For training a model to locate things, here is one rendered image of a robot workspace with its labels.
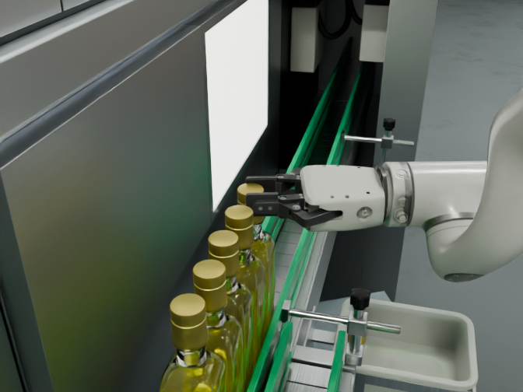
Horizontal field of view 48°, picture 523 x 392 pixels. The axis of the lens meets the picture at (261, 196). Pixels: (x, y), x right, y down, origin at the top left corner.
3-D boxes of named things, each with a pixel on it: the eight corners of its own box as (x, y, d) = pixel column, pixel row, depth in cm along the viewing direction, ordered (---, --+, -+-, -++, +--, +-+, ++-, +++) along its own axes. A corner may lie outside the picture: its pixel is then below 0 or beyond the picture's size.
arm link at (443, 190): (401, 242, 78) (394, 179, 82) (500, 240, 79) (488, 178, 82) (418, 218, 71) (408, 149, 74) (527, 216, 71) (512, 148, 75)
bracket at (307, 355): (295, 374, 94) (296, 341, 91) (354, 385, 92) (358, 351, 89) (290, 391, 91) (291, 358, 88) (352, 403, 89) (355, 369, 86)
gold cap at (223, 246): (214, 258, 70) (212, 227, 68) (243, 262, 69) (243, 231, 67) (205, 276, 67) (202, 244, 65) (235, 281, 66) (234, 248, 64)
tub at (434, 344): (341, 330, 112) (344, 293, 107) (465, 351, 107) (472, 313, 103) (327, 401, 97) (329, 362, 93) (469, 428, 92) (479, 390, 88)
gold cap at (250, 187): (236, 225, 76) (236, 195, 74) (236, 211, 79) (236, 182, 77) (265, 225, 76) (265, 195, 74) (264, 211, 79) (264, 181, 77)
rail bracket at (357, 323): (284, 339, 91) (286, 274, 85) (395, 358, 87) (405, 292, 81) (279, 353, 89) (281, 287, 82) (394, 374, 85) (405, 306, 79)
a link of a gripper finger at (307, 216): (327, 234, 69) (285, 222, 72) (352, 205, 75) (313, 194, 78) (328, 225, 69) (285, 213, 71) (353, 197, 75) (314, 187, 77)
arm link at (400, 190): (408, 241, 75) (384, 241, 75) (393, 205, 82) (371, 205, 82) (417, 183, 70) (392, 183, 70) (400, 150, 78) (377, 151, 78)
